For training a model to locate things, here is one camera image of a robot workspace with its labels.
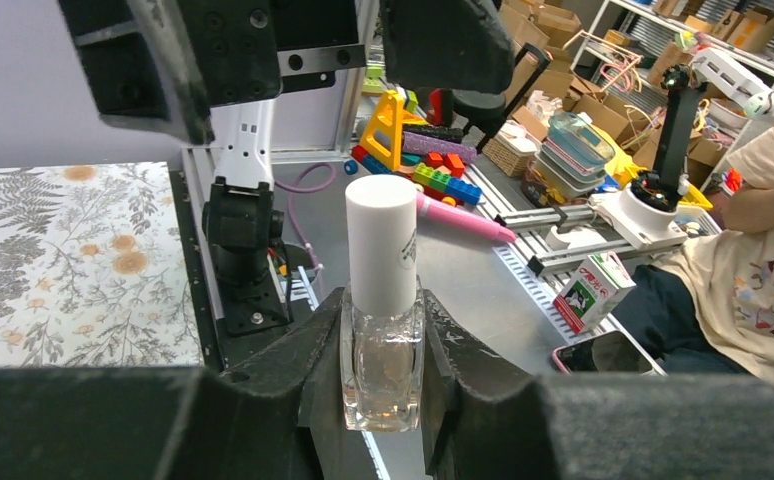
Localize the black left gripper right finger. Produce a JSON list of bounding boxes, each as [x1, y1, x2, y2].
[[421, 292, 774, 479]]

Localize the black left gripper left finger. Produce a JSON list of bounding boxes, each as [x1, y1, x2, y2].
[[0, 289, 343, 479]]

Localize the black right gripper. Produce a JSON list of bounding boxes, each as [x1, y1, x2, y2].
[[58, 0, 515, 145]]

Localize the clear nail polish bottle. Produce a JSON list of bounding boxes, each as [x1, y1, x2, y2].
[[339, 283, 426, 433]]

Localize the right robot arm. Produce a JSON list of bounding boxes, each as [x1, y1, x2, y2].
[[59, 1, 366, 336]]

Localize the pink cased smartphone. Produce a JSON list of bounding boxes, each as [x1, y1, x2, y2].
[[551, 330, 666, 375]]

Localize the colourful toy brick pile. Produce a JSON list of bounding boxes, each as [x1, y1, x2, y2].
[[344, 106, 483, 209]]

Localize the green white carton box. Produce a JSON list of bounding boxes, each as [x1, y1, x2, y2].
[[553, 252, 635, 334]]

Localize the pink toy wand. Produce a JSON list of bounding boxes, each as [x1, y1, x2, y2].
[[416, 192, 517, 243]]

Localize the wicker basket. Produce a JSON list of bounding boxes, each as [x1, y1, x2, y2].
[[482, 136, 537, 178]]

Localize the floral tablecloth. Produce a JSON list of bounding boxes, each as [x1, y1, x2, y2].
[[0, 162, 203, 367]]

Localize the stacked plastic containers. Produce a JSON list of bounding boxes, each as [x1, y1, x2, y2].
[[526, 112, 617, 205]]

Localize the seated person in cream shirt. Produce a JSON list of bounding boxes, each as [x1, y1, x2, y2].
[[613, 126, 774, 386]]

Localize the white metal storage shelf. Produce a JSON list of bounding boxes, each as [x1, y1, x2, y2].
[[583, 0, 774, 78]]

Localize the yellow toy frame piece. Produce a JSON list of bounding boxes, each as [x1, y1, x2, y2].
[[359, 90, 405, 172]]

